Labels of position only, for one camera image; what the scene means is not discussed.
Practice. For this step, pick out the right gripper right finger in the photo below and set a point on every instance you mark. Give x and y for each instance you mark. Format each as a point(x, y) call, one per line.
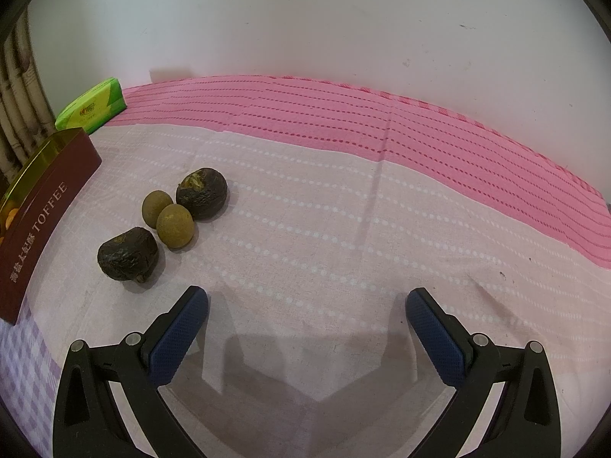
point(525, 422)

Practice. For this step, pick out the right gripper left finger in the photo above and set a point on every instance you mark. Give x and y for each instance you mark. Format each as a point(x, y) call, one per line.
point(87, 420)

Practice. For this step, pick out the dark passion fruit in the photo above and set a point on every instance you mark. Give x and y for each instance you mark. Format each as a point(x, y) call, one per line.
point(203, 193)
point(130, 256)

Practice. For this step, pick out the orange mandarin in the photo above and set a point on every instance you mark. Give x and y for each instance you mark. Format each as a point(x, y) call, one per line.
point(10, 217)

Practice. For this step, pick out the brown longan right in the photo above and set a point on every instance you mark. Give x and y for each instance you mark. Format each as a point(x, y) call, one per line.
point(175, 226)

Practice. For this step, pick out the brown longan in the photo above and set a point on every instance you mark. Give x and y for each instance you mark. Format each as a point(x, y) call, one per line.
point(153, 204)
point(175, 226)

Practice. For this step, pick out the gold toffee tin box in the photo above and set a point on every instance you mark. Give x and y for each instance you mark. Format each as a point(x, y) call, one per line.
point(43, 190)

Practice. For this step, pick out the brown longan left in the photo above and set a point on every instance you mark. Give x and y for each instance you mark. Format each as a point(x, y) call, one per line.
point(153, 204)

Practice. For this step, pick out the pink and purple tablecloth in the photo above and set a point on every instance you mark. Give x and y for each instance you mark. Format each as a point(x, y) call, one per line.
point(340, 202)

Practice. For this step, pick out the bamboo rattan furniture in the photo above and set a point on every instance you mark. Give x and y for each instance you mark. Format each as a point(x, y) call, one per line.
point(26, 116)

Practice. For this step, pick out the green tissue pack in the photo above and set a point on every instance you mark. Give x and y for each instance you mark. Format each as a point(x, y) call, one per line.
point(94, 108)

